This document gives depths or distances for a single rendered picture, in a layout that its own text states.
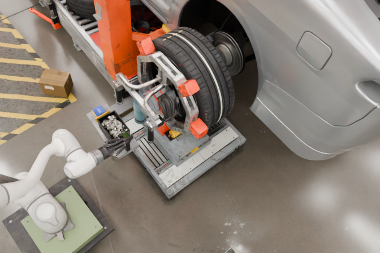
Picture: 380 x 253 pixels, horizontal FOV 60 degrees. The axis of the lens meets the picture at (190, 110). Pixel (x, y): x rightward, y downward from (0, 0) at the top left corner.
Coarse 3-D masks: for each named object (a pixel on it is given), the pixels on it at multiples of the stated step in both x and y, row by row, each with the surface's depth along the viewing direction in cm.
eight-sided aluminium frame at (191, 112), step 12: (144, 60) 201; (156, 60) 187; (168, 60) 188; (144, 72) 223; (168, 72) 183; (180, 84) 182; (180, 96) 186; (192, 108) 189; (192, 120) 199; (180, 132) 213
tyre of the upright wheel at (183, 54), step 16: (176, 32) 200; (192, 32) 195; (160, 48) 194; (176, 48) 186; (192, 48) 187; (208, 48) 189; (192, 64) 182; (208, 64) 186; (224, 64) 190; (208, 80) 184; (224, 80) 191; (208, 96) 186; (224, 96) 193; (208, 112) 190; (224, 112) 203
